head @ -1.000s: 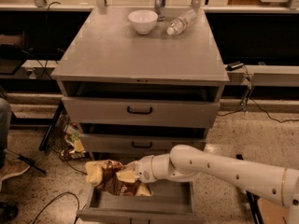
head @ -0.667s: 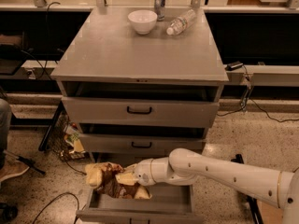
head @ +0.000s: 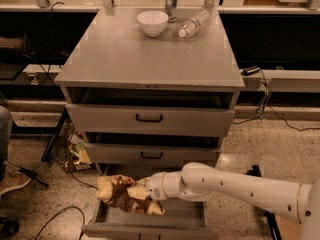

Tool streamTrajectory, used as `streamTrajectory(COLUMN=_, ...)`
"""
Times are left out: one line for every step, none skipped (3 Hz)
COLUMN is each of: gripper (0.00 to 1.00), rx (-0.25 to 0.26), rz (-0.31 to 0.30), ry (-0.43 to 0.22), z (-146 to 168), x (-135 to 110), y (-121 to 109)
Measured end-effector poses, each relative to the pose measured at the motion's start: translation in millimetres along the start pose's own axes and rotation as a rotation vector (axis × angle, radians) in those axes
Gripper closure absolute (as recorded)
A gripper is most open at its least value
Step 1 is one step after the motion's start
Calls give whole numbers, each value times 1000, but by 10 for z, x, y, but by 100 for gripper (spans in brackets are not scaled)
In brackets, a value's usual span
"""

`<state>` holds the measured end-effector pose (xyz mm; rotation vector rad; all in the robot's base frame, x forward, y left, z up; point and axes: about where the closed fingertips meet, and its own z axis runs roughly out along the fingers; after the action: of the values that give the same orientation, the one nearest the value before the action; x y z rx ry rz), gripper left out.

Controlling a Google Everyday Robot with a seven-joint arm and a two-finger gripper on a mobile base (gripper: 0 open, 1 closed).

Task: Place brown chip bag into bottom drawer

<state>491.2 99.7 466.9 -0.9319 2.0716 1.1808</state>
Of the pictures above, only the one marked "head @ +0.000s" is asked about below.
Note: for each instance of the grey bottom drawer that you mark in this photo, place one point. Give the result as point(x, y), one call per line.
point(182, 220)

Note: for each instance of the person's leg in jeans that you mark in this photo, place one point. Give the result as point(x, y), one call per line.
point(5, 133)

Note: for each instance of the silver drink can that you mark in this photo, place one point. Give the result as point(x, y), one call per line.
point(170, 8)

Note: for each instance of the person's shoe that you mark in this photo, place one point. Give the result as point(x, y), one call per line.
point(13, 181)

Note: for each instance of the black power adapter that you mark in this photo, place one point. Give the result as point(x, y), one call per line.
point(250, 70)

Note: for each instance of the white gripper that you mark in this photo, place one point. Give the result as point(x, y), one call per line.
point(154, 186)

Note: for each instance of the clear plastic water bottle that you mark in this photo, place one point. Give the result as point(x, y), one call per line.
point(194, 24)

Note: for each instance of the black metal cart frame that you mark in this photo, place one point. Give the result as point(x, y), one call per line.
point(271, 220)

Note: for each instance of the grey top drawer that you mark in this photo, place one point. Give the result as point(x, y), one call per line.
point(152, 112)

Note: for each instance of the wire basket with items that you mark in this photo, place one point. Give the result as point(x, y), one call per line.
point(66, 147)

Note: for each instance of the grey middle drawer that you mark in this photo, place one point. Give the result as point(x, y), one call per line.
point(144, 149)

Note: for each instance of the white bowl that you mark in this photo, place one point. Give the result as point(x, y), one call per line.
point(153, 23)

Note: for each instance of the brown yellow chip bag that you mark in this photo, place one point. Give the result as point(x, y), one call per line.
point(112, 190)

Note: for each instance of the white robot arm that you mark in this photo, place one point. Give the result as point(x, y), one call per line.
point(297, 202)

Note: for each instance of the black tripod leg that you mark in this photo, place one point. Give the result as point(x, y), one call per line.
point(31, 174)

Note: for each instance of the grey drawer cabinet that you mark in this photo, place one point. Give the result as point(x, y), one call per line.
point(115, 53)

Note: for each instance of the grey drawer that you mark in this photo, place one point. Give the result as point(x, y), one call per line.
point(144, 149)
point(182, 220)
point(152, 112)

